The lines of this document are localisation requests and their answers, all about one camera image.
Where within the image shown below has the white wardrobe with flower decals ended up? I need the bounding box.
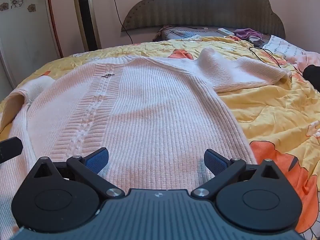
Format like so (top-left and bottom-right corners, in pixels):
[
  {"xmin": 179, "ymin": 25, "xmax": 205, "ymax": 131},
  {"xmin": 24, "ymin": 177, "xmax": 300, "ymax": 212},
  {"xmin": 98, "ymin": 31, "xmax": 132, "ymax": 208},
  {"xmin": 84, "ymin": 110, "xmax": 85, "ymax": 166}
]
[{"xmin": 0, "ymin": 0, "xmax": 63, "ymax": 90}]

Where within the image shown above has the black power cable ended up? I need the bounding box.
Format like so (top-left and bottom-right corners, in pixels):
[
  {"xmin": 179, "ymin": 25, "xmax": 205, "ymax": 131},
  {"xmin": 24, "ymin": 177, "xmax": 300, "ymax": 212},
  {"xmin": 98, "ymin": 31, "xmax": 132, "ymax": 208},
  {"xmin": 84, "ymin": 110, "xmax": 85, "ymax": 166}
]
[{"xmin": 111, "ymin": 0, "xmax": 134, "ymax": 45}]

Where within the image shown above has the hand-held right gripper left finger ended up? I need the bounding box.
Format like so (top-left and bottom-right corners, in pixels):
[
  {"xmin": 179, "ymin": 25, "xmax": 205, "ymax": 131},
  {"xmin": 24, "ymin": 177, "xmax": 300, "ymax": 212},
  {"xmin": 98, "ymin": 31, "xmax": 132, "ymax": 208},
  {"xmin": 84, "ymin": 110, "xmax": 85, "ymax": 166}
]
[{"xmin": 26, "ymin": 148, "xmax": 125, "ymax": 201}]

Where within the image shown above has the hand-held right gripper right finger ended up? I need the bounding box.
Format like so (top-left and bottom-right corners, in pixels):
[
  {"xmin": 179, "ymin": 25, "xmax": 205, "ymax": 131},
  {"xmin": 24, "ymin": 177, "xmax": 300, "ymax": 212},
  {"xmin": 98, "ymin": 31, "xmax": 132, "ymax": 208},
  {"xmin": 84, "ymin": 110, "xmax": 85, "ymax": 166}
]
[{"xmin": 191, "ymin": 149, "xmax": 292, "ymax": 201}]

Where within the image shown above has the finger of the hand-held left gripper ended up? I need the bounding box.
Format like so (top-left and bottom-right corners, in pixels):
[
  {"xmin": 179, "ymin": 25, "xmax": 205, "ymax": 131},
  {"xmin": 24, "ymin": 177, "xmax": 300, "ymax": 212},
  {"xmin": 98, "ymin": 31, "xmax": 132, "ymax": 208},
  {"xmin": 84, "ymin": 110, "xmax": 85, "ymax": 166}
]
[{"xmin": 0, "ymin": 137, "xmax": 23, "ymax": 165}]

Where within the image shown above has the purple cloth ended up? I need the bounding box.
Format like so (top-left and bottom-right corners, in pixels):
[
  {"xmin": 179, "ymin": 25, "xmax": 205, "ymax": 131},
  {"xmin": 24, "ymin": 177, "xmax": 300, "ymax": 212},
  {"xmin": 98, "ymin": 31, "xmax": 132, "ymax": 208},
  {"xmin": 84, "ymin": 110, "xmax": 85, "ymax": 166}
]
[{"xmin": 234, "ymin": 28, "xmax": 263, "ymax": 40}]

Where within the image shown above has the pink cloth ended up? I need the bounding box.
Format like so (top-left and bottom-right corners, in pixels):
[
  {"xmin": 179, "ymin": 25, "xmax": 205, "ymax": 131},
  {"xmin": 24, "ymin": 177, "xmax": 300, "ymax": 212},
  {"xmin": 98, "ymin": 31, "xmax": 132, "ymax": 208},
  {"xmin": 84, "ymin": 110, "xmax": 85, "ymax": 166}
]
[{"xmin": 285, "ymin": 51, "xmax": 320, "ymax": 73}]

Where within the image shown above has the yellow printed quilt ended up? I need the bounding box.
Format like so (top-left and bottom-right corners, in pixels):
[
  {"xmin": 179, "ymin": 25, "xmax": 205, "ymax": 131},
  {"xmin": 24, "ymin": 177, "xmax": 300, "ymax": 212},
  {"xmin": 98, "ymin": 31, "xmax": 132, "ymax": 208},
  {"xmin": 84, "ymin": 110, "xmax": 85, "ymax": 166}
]
[{"xmin": 0, "ymin": 36, "xmax": 320, "ymax": 240}]

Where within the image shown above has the white knit sweater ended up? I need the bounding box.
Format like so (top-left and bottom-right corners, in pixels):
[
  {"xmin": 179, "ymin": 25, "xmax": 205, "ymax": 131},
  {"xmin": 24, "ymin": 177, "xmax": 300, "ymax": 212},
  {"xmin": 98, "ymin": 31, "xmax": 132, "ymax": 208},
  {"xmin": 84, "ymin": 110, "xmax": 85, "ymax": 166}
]
[{"xmin": 0, "ymin": 47, "xmax": 293, "ymax": 240}]

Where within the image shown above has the gold tower air conditioner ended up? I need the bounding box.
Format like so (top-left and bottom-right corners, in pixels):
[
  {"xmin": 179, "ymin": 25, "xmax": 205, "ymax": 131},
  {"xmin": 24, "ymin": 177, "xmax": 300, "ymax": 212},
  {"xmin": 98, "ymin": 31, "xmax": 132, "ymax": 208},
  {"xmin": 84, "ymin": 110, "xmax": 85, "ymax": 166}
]
[{"xmin": 72, "ymin": 0, "xmax": 102, "ymax": 52}]

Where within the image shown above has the thin black cable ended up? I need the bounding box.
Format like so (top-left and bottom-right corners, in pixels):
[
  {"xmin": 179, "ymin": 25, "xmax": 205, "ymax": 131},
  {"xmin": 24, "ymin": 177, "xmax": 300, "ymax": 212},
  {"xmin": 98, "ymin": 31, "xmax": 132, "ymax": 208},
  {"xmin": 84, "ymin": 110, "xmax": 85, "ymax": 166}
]
[{"xmin": 249, "ymin": 45, "xmax": 283, "ymax": 68}]

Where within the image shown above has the black object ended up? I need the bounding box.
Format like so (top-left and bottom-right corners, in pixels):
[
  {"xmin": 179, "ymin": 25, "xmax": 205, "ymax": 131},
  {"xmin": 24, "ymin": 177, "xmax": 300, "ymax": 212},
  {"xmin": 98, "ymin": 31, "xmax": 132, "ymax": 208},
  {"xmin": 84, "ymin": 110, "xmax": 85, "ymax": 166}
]
[{"xmin": 303, "ymin": 64, "xmax": 320, "ymax": 93}]

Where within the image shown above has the white printed cloth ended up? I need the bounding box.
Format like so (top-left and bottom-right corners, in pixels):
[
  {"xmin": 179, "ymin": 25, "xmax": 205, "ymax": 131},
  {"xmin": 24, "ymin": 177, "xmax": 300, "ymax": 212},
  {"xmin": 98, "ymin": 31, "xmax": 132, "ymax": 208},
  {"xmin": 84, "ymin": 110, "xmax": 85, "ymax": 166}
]
[{"xmin": 261, "ymin": 35, "xmax": 308, "ymax": 60}]

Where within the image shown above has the grey padded headboard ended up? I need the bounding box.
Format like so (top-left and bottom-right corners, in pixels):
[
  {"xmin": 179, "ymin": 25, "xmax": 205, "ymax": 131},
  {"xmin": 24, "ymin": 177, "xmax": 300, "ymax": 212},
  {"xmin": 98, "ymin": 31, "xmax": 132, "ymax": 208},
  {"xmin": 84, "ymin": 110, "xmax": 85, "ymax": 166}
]
[{"xmin": 121, "ymin": 0, "xmax": 286, "ymax": 39}]

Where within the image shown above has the patterned pillow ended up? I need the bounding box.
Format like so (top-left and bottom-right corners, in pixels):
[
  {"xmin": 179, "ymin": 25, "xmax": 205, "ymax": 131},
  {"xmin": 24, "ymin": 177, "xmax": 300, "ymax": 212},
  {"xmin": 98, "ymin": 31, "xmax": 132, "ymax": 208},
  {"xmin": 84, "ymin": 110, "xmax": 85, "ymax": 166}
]
[{"xmin": 153, "ymin": 25, "xmax": 270, "ymax": 43}]

